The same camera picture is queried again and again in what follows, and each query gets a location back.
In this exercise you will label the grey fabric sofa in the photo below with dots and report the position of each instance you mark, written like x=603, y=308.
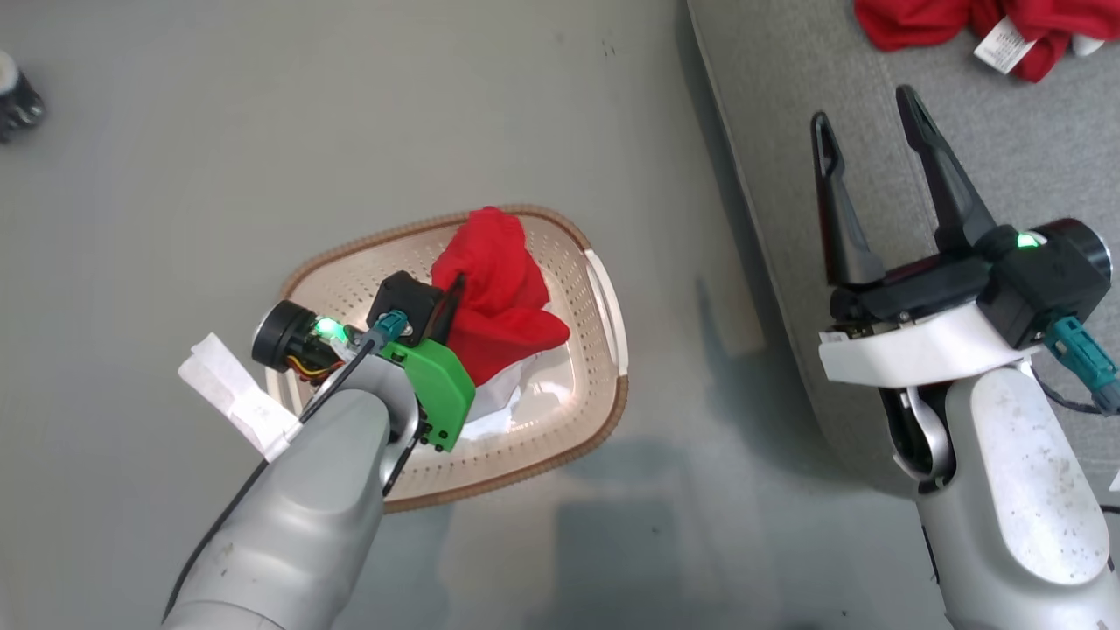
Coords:
x=1032, y=131

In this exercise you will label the white paper tag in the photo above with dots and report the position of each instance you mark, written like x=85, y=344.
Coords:
x=232, y=394

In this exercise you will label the red garment with white stripes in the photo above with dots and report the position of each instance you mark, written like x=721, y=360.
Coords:
x=499, y=297

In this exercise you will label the beige perforated laundry basket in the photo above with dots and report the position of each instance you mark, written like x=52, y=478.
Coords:
x=560, y=420

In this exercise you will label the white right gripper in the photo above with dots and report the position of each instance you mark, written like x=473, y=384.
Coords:
x=919, y=350

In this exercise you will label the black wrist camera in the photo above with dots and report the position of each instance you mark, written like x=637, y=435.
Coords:
x=407, y=302
x=1041, y=280

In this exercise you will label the teal left camera connector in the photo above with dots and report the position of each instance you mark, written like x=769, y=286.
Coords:
x=391, y=328

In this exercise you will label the red garment with white panel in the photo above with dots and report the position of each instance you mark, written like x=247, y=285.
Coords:
x=910, y=22

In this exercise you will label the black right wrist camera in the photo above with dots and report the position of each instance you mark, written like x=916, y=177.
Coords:
x=1041, y=280

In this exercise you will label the teal right camera connector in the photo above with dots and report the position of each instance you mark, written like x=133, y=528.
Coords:
x=1085, y=363

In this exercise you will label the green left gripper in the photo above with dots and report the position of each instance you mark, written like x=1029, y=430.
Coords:
x=437, y=389

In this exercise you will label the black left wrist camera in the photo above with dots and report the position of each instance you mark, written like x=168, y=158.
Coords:
x=407, y=302

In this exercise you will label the teal camera connector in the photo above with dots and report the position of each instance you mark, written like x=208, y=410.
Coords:
x=1085, y=363
x=391, y=328

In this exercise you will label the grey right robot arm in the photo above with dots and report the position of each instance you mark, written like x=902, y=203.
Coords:
x=1024, y=507

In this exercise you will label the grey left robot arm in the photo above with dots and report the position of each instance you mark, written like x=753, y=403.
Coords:
x=306, y=516

